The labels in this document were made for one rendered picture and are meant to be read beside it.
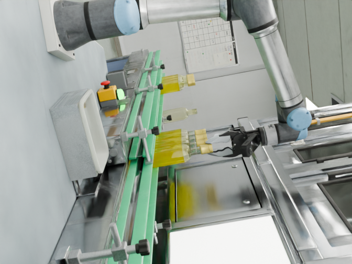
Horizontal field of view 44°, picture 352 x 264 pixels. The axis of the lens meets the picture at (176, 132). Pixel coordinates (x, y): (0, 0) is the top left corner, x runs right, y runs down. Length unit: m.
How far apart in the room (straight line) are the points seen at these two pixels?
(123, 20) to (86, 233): 0.61
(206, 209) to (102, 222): 0.43
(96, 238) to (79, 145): 0.29
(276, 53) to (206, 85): 6.18
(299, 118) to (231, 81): 6.16
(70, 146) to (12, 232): 0.40
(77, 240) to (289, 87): 0.78
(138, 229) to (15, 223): 0.31
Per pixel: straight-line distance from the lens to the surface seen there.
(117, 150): 1.42
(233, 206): 1.43
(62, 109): 1.20
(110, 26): 1.31
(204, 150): 1.56
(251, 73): 7.58
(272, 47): 1.36
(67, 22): 1.32
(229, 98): 7.62
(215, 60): 7.42
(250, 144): 1.51
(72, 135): 1.22
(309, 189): 1.58
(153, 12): 1.45
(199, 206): 1.47
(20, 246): 0.93
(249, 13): 1.35
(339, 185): 1.60
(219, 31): 7.37
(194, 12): 1.45
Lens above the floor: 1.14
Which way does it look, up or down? 3 degrees down
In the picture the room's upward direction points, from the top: 80 degrees clockwise
